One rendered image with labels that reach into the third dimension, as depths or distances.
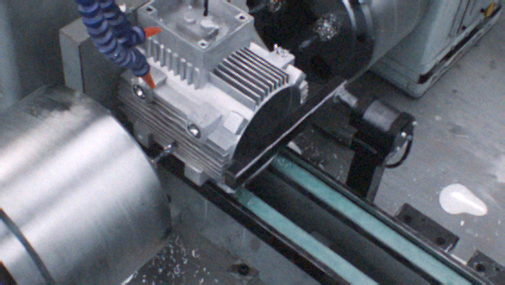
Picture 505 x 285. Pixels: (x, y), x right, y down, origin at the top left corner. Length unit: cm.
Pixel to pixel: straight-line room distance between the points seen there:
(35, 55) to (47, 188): 35
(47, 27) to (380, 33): 48
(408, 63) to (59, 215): 81
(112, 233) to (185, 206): 35
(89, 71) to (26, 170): 24
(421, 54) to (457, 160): 20
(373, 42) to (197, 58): 30
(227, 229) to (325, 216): 15
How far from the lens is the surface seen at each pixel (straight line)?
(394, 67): 147
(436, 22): 137
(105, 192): 85
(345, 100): 112
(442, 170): 138
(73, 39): 100
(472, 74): 158
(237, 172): 100
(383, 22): 117
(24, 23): 110
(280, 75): 102
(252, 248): 113
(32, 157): 84
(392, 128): 108
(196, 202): 116
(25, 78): 115
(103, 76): 106
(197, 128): 99
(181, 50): 101
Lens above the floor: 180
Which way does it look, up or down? 48 degrees down
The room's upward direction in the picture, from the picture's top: 8 degrees clockwise
